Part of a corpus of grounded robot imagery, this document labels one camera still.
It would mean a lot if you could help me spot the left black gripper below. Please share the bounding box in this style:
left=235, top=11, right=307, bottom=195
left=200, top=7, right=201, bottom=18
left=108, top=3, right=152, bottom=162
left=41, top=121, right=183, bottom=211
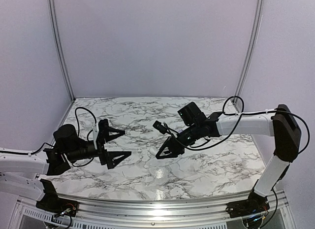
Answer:
left=65, top=127, right=131, bottom=169

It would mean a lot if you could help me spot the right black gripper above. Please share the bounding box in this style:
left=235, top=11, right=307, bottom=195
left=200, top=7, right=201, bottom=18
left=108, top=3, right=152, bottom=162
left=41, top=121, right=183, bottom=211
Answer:
left=156, top=123, right=201, bottom=159

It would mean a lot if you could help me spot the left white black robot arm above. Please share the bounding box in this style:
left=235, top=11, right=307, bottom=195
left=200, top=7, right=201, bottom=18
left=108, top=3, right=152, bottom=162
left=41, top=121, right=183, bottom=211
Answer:
left=0, top=119, right=131, bottom=212

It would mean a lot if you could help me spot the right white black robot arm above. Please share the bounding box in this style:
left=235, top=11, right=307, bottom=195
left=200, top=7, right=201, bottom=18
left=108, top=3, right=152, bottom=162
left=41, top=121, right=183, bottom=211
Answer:
left=153, top=102, right=302, bottom=213

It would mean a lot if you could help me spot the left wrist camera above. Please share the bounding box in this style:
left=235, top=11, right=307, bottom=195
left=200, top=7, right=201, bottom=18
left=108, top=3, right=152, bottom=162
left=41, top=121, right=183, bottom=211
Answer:
left=92, top=123, right=98, bottom=145

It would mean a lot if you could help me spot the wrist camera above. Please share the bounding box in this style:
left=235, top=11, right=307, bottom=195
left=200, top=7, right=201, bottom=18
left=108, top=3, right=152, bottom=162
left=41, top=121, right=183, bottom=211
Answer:
left=153, top=121, right=179, bottom=138
left=92, top=123, right=98, bottom=145

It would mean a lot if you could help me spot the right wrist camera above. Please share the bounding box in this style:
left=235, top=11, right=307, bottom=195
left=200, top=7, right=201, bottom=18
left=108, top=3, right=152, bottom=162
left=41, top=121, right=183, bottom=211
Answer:
left=153, top=121, right=179, bottom=138

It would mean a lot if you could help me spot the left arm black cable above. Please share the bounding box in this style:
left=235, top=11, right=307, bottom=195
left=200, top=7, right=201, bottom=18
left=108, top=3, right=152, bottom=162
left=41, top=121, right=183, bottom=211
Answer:
left=27, top=106, right=99, bottom=168

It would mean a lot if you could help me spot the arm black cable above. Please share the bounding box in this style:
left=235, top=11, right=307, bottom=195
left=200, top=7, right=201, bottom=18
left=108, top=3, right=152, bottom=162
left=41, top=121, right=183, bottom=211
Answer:
left=187, top=96, right=311, bottom=153
left=27, top=106, right=99, bottom=168

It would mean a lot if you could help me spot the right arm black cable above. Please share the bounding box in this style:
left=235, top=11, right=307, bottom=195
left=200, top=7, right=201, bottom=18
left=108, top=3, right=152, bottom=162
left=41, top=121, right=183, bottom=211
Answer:
left=187, top=96, right=311, bottom=153

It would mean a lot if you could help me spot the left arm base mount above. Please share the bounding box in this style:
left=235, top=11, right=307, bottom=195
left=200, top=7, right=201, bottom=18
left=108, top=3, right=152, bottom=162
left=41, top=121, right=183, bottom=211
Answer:
left=36, top=179, right=79, bottom=217

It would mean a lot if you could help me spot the aluminium front rail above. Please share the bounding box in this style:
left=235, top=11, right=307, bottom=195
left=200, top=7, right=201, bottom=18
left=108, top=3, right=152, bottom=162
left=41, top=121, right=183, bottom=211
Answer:
left=8, top=191, right=296, bottom=229

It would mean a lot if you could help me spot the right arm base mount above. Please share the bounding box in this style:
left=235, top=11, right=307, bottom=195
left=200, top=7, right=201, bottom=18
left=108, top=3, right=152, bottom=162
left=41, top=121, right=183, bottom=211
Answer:
left=225, top=188, right=270, bottom=218

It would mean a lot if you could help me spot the left aluminium corner post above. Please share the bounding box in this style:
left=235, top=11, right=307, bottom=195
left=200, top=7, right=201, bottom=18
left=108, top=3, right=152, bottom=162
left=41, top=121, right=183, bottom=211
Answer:
left=48, top=0, right=76, bottom=103

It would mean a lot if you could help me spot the aluminium corner post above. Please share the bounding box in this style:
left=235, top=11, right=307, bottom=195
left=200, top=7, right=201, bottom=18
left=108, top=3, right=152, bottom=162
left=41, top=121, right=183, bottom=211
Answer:
left=48, top=0, right=76, bottom=103
left=235, top=0, right=264, bottom=96

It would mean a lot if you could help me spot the right aluminium corner post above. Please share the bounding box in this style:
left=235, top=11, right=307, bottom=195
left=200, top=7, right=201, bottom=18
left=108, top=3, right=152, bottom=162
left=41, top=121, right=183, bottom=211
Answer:
left=235, top=0, right=264, bottom=96

